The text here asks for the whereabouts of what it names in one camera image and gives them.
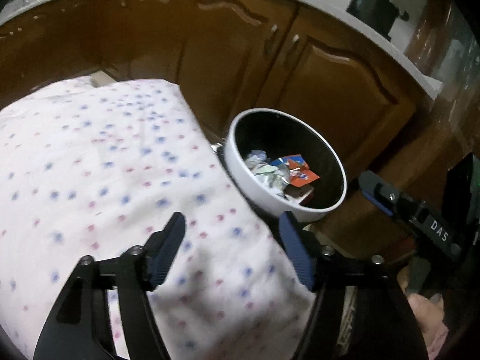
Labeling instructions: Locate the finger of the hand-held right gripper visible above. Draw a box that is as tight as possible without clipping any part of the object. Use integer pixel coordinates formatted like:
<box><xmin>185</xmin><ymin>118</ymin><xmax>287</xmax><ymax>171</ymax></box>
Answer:
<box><xmin>358</xmin><ymin>170</ymin><xmax>463</xmax><ymax>260</ymax></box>

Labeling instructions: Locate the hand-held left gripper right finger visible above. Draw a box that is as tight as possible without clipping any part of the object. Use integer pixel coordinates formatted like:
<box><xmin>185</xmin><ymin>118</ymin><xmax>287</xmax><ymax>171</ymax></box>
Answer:
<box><xmin>278</xmin><ymin>211</ymin><xmax>428</xmax><ymax>360</ymax></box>

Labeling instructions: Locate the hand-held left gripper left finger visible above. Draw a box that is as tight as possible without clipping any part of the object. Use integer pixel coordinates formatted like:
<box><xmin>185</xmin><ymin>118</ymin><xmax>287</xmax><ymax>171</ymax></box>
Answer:
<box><xmin>33</xmin><ymin>212</ymin><xmax>186</xmax><ymax>360</ymax></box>

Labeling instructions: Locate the red blue snack wrapper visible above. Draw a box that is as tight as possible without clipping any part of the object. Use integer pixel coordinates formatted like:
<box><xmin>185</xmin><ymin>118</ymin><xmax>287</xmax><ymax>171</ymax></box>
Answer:
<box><xmin>271</xmin><ymin>154</ymin><xmax>320</xmax><ymax>188</ymax></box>

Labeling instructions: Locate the white green wrapper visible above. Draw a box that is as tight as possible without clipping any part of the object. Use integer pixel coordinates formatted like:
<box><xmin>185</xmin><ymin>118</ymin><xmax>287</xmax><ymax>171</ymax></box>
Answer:
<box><xmin>245</xmin><ymin>150</ymin><xmax>292</xmax><ymax>196</ymax></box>

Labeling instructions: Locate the white round waste bin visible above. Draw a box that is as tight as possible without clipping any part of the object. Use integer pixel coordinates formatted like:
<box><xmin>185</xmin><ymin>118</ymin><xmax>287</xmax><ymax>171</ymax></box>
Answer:
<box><xmin>224</xmin><ymin>108</ymin><xmax>347</xmax><ymax>223</ymax></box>

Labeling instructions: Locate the person's right hand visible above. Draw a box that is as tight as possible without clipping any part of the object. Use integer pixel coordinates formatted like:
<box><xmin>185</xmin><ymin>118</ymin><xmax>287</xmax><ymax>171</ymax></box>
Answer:
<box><xmin>397</xmin><ymin>265</ymin><xmax>449</xmax><ymax>360</ymax></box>

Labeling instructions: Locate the white dotted cloth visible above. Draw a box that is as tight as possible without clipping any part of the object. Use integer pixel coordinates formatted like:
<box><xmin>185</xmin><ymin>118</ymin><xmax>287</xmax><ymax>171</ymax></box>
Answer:
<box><xmin>0</xmin><ymin>78</ymin><xmax>319</xmax><ymax>360</ymax></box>

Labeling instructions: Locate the dark cooking pot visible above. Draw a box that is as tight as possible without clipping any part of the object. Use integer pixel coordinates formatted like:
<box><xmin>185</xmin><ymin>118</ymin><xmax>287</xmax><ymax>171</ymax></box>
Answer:
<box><xmin>346</xmin><ymin>0</ymin><xmax>410</xmax><ymax>37</ymax></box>

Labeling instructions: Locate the brown wooden kitchen cabinet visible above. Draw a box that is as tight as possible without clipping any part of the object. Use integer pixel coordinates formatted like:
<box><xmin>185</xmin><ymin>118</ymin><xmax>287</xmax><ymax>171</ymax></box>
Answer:
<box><xmin>0</xmin><ymin>0</ymin><xmax>443</xmax><ymax>256</ymax></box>

